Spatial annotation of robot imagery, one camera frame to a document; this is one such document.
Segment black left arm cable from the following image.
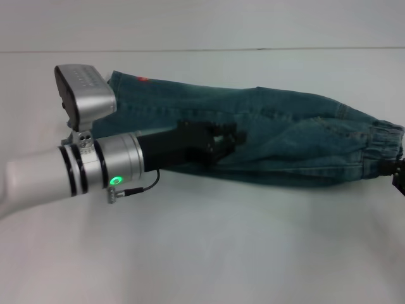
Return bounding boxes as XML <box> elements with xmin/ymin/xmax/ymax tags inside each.
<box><xmin>106</xmin><ymin>169</ymin><xmax>161</xmax><ymax>204</ymax></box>

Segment blue denim shorts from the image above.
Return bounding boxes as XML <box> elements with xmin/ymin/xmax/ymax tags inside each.
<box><xmin>90</xmin><ymin>70</ymin><xmax>405</xmax><ymax>191</ymax></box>

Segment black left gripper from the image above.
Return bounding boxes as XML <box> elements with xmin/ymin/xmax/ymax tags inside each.
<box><xmin>138</xmin><ymin>119</ymin><xmax>248</xmax><ymax>174</ymax></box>

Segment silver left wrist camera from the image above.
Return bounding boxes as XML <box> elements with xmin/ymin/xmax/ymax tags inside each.
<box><xmin>54</xmin><ymin>65</ymin><xmax>117</xmax><ymax>132</ymax></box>

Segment silver camera mount bracket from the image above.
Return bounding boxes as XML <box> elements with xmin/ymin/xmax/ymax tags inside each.
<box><xmin>61</xmin><ymin>128</ymin><xmax>95</xmax><ymax>150</ymax></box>

